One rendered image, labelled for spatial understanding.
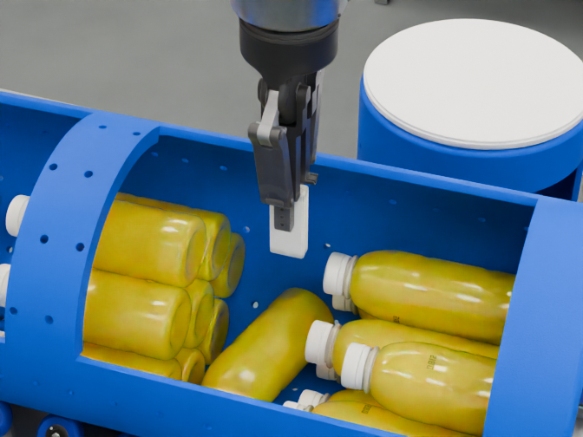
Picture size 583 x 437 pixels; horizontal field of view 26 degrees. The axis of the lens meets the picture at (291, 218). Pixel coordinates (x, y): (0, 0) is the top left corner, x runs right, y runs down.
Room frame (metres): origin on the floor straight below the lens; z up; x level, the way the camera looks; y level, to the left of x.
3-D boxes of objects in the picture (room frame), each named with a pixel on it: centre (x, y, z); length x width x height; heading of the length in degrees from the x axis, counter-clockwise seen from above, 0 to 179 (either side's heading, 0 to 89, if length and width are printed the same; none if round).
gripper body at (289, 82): (0.83, 0.00, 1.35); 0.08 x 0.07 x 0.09; 162
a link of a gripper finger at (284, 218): (0.80, 0.01, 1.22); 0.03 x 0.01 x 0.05; 162
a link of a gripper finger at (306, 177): (0.84, 0.00, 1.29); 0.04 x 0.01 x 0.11; 72
